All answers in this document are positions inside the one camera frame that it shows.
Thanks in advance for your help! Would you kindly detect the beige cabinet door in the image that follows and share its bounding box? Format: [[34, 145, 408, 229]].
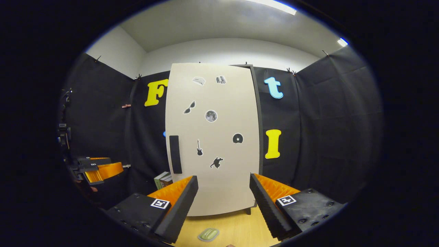
[[165, 63, 260, 216]]

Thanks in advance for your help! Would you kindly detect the grey coaster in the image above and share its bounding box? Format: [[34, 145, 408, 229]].
[[198, 227, 220, 242]]

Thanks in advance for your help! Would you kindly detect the black backdrop cloth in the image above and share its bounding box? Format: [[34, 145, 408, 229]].
[[60, 46, 384, 210]]

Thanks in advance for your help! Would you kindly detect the black door handle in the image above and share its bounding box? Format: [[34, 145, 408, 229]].
[[169, 135, 183, 174]]

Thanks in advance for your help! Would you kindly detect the grey cabinet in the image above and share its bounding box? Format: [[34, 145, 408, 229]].
[[165, 63, 264, 216]]

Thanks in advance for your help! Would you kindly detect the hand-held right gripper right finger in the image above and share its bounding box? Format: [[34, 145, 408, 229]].
[[249, 173, 345, 240]]

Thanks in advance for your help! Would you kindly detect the green book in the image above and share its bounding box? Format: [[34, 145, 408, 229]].
[[154, 172, 169, 190]]

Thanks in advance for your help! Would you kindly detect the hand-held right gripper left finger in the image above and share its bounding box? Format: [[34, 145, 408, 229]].
[[105, 175, 199, 244]]

